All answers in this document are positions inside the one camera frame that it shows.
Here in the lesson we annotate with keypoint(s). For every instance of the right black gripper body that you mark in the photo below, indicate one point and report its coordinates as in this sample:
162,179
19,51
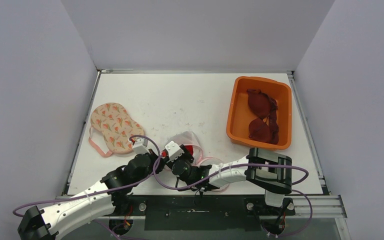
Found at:
185,152

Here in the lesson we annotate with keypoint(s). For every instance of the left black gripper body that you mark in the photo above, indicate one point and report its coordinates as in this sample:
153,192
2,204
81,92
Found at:
152,156

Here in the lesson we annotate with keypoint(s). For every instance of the white mesh pink-trimmed laundry bag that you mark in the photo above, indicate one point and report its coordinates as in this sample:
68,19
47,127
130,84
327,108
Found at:
190,138

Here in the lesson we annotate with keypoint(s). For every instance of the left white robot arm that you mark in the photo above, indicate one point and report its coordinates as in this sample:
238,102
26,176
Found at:
106,196

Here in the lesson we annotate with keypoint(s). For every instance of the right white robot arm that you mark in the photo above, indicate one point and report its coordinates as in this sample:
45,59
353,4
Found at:
260,167

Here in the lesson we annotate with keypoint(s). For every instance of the floral beige bra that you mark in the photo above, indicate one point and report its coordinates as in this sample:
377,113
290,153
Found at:
116,126

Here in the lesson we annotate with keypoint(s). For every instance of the dark red bra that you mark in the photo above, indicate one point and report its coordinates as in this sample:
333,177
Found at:
264,128

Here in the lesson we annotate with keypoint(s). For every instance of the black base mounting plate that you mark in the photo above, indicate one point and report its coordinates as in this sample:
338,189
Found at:
199,213

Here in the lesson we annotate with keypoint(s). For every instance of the orange plastic basin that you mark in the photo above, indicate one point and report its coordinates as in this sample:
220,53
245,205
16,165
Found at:
240,115

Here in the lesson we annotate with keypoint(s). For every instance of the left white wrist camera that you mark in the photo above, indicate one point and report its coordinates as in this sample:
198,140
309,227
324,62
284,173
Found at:
140,146

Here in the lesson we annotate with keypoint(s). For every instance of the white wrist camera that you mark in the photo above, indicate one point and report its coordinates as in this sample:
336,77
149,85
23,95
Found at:
174,151
140,146

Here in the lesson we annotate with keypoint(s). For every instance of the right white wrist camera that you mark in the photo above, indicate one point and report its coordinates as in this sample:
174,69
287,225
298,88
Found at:
174,151

